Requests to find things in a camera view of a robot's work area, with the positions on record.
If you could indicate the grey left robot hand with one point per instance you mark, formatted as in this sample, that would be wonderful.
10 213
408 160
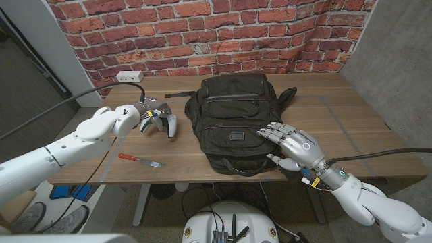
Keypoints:
157 106

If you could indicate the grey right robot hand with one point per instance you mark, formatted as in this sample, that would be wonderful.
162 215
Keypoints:
300 146

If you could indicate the white black game controller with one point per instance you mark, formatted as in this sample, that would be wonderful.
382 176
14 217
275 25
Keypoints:
172 126

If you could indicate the black backpack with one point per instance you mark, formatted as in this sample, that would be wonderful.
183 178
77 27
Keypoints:
233 111

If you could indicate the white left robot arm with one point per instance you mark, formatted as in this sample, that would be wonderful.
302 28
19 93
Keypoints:
67 148

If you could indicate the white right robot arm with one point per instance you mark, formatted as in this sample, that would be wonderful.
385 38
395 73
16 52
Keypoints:
381 209

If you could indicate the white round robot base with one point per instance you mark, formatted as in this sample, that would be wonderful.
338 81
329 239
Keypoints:
236 216

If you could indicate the black leather luggage tag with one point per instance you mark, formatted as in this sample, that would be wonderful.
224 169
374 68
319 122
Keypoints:
293 177

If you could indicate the white power strip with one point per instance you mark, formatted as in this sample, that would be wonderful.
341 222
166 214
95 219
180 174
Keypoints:
129 76

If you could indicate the dark grey table leg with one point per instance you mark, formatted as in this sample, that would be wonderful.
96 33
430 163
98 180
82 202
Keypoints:
315 202

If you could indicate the red brick printed backdrop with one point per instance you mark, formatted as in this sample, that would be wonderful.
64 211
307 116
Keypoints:
202 33

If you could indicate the black antenna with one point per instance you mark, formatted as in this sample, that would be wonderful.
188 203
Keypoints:
242 233
233 226

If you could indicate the grey electronics box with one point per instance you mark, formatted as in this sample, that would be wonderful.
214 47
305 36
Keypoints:
220 237

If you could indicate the grey sneaker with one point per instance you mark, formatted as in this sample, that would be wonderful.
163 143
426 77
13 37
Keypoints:
32 216
67 221

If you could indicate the white floor board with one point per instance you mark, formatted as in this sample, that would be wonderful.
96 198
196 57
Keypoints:
43 197

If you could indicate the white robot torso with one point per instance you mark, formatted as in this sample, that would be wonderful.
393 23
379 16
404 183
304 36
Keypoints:
67 239

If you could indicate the tan cardboard box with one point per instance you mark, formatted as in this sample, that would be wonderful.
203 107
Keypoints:
20 209

